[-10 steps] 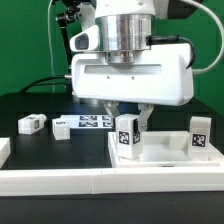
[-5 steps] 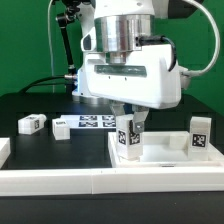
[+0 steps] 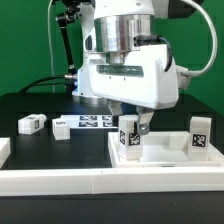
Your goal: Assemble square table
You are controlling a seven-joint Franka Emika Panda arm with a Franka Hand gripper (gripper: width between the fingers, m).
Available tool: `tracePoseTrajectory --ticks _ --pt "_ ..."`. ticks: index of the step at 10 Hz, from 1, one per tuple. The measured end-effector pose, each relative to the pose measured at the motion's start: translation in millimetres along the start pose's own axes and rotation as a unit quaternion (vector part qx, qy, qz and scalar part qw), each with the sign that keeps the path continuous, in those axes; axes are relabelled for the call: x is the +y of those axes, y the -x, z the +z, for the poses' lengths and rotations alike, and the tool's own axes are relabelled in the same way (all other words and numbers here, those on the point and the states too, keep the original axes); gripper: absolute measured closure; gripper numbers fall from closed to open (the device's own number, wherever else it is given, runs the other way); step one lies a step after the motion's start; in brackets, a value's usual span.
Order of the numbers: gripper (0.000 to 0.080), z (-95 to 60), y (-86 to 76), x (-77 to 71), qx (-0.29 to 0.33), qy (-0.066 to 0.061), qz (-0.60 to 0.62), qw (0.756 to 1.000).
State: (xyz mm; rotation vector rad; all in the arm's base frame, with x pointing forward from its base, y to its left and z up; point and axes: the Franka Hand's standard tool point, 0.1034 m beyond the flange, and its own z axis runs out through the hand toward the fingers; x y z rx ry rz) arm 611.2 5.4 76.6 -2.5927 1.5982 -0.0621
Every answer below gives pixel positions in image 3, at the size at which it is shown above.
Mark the white left fence wall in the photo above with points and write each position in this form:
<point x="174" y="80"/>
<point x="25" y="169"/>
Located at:
<point x="5" y="150"/>

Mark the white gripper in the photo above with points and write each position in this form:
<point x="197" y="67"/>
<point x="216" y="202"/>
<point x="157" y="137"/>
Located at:
<point x="148" y="78"/>

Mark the white marker base plate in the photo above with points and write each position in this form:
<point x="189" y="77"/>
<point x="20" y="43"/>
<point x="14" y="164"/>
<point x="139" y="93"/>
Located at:
<point x="89" y="121"/>

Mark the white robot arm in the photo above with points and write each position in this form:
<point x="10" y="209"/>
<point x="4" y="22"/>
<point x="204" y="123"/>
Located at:
<point x="115" y="56"/>

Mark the white square tabletop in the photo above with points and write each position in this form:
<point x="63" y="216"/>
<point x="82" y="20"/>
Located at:
<point x="163" y="149"/>

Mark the white fence wall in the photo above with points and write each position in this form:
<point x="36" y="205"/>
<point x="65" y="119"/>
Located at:
<point x="5" y="150"/>
<point x="110" y="181"/>

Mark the white front fence wall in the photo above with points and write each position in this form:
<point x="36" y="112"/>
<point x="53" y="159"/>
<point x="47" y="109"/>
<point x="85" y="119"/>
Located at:
<point x="110" y="181"/>

